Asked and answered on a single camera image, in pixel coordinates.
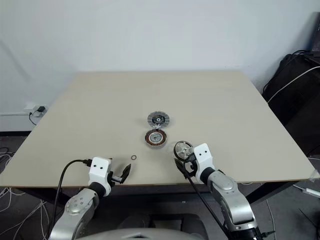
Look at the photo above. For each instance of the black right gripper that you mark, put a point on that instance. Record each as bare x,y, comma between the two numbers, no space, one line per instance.
192,168

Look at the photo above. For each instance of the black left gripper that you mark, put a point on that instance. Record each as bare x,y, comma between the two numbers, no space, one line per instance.
115,178

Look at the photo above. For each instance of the black ring part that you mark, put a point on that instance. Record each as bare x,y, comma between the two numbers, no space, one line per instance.
180,150

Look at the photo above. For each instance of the silver motor cover plate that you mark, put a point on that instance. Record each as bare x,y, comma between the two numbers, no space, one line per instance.
158,120

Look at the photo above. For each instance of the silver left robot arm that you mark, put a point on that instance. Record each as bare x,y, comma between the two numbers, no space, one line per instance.
77,207

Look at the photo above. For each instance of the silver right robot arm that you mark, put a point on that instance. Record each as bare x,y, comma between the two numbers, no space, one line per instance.
232,197

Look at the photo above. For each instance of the motor stator with copper windings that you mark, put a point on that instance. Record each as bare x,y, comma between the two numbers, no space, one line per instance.
155,138

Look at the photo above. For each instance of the silver robot torso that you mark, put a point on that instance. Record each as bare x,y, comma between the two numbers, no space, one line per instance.
155,233

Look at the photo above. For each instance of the black plug adapter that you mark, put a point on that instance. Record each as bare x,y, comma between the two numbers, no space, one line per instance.
41,109

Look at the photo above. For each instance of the large black bag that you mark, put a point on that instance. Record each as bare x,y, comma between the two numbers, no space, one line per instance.
295,110

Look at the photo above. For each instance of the white strip on floor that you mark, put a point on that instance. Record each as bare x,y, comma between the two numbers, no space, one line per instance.
311,192

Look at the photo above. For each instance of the clear tape on table corner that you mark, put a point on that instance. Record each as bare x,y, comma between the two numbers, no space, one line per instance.
314,174

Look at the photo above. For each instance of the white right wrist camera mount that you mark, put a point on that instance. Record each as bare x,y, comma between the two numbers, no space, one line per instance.
203,155

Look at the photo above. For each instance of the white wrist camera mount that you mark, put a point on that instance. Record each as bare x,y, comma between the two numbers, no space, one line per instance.
99,171
203,155

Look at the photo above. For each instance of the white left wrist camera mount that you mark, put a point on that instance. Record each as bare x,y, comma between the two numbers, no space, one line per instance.
99,171

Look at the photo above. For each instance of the white wall power strip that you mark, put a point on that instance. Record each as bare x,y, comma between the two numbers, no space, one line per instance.
31,108

